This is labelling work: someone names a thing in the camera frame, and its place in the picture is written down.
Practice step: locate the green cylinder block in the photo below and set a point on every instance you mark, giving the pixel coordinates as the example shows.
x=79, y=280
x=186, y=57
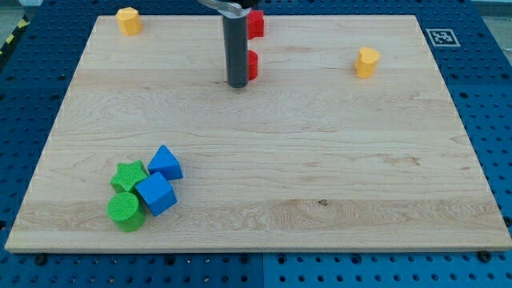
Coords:
x=126, y=212

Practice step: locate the blue cube block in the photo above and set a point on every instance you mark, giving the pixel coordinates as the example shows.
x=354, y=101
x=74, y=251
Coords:
x=157, y=193

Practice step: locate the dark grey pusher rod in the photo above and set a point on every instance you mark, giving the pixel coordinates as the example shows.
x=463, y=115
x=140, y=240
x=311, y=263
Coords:
x=236, y=51

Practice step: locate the red circle block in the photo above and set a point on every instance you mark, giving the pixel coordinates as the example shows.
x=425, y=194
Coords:
x=252, y=65

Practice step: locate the red square-ish block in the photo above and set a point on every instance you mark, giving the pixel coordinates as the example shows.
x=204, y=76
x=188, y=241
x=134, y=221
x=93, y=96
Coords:
x=255, y=24

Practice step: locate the blue triangle block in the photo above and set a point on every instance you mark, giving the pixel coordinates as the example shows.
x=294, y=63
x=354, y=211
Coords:
x=165, y=163

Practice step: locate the white fiducial marker tag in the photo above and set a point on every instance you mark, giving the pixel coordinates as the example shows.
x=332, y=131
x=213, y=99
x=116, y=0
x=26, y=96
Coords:
x=442, y=37

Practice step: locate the silver clamp on rod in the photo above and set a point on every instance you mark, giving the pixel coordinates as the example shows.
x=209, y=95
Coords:
x=226, y=8

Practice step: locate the wooden board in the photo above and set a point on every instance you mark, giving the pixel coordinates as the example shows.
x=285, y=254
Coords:
x=306, y=158

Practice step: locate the yellow hexagon block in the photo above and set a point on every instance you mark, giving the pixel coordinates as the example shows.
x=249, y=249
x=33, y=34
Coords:
x=128, y=20

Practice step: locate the yellow heart block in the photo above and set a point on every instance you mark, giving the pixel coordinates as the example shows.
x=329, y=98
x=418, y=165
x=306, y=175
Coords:
x=366, y=62

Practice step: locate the green star block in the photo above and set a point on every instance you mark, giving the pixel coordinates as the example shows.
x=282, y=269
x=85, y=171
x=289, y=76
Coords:
x=127, y=176

